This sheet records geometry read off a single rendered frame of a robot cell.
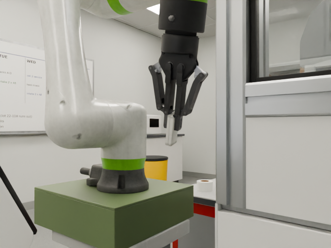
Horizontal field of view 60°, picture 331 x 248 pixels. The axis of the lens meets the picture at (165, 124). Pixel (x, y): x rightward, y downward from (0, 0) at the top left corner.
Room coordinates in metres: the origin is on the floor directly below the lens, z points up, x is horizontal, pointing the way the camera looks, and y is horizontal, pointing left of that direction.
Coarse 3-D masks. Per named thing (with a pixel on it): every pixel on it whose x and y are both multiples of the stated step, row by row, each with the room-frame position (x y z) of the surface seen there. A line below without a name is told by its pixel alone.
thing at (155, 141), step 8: (152, 120) 4.64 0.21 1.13; (160, 120) 4.81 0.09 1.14; (152, 128) 4.64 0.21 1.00; (160, 128) 4.81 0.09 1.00; (152, 136) 4.38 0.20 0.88; (160, 136) 4.53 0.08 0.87; (152, 144) 4.42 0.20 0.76; (160, 144) 4.58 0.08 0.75; (176, 144) 4.95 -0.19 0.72; (152, 152) 4.42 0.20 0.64; (160, 152) 4.58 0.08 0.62; (168, 152) 4.77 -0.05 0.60; (176, 152) 4.95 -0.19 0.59; (168, 160) 4.77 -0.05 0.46; (176, 160) 4.95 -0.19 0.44; (168, 168) 4.77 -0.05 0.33; (176, 168) 4.95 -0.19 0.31; (168, 176) 4.77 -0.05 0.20; (176, 176) 4.95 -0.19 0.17
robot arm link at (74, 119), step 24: (48, 0) 0.71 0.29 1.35; (72, 0) 0.73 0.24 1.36; (48, 24) 0.71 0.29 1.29; (72, 24) 0.72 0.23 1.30; (48, 48) 0.70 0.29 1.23; (72, 48) 0.70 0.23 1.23; (48, 72) 0.69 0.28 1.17; (72, 72) 0.68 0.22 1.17; (48, 96) 0.68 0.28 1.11; (72, 96) 0.67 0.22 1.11; (48, 120) 0.66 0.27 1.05; (72, 120) 0.65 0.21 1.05; (96, 120) 0.68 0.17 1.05; (72, 144) 0.67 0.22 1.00; (96, 144) 0.72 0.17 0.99
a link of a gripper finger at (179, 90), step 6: (180, 66) 0.57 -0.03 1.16; (180, 72) 0.57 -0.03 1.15; (180, 78) 0.58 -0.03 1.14; (180, 84) 0.58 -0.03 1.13; (186, 84) 0.60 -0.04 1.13; (180, 90) 0.59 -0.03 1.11; (180, 96) 0.59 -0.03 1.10; (180, 102) 0.60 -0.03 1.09; (180, 108) 0.60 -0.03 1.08; (174, 114) 0.61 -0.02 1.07
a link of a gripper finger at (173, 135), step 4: (172, 116) 0.61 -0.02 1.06; (172, 120) 0.61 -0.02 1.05; (172, 124) 0.62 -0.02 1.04; (172, 128) 0.62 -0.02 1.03; (172, 132) 0.62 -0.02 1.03; (176, 132) 0.64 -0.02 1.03; (172, 136) 0.63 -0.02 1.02; (176, 136) 0.65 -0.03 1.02; (168, 140) 0.63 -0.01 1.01; (172, 140) 0.63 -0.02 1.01; (176, 140) 0.65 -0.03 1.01; (168, 144) 0.63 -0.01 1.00; (172, 144) 0.64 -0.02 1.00
